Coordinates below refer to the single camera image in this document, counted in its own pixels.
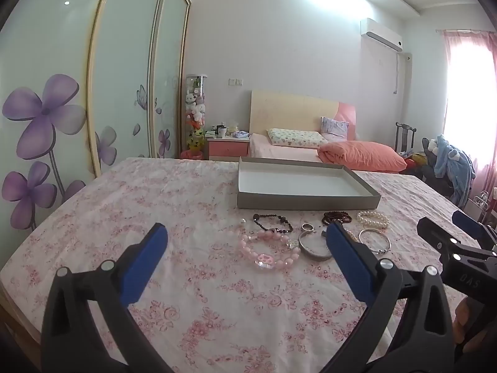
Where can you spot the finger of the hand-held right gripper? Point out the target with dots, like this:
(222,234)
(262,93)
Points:
(440,241)
(475,229)

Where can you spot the clear tube of plush toys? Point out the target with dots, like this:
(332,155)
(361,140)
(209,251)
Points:
(195,105)

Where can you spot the yellow plush toy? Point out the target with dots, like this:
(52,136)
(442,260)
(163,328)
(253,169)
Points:
(197,140)

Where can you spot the purple pillow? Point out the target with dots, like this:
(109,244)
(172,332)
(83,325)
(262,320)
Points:
(334,128)

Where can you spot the blue plush garment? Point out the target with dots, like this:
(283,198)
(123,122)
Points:
(456,167)

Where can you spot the bed with beige headboard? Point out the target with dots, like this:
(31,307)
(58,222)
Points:
(287,112)

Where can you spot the pink floral tablecloth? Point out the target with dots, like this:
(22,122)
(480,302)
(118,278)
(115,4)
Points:
(155,202)

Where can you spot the thin silver bangle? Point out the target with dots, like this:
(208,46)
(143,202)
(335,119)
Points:
(382,250)

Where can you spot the dark wooden chair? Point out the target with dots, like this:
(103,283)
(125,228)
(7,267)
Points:
(405,136)

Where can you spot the person's right hand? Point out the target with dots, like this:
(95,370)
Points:
(464,318)

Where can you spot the wardrobe with purple flower doors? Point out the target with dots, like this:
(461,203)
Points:
(124,66)

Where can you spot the pink and beige nightstand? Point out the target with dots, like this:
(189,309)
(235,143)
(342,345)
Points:
(227,148)

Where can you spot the wide silver cuff bangle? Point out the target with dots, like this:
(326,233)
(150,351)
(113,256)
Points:
(310,255)

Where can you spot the blue cloth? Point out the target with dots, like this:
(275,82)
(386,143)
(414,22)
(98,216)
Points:
(240,135)

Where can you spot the white air conditioner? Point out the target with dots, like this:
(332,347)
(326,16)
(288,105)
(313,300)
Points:
(380,33)

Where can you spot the folded orange quilt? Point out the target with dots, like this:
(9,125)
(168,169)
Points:
(361,155)

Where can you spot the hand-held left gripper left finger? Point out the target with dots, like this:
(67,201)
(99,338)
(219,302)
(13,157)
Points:
(145,264)

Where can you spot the air conditioner pipe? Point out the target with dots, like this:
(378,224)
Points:
(397,74)

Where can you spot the white wall switch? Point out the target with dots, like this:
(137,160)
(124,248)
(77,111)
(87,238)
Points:
(237,82)

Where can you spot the black and white cup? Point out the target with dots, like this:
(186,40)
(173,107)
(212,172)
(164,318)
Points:
(221,132)

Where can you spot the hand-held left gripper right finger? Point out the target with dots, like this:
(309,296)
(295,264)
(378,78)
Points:
(347,264)

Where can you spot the pink curtain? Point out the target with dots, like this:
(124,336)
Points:
(466,85)

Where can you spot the dark cluttered chair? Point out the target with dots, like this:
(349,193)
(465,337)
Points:
(429,163)

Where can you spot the metal rack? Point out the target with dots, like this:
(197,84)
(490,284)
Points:
(481,202)

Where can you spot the shallow grey cardboard tray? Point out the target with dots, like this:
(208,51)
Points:
(295,180)

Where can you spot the red trash basket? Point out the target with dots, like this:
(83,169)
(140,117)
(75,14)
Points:
(191,154)

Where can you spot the white floral pillow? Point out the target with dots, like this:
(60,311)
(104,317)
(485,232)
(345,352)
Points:
(297,138)

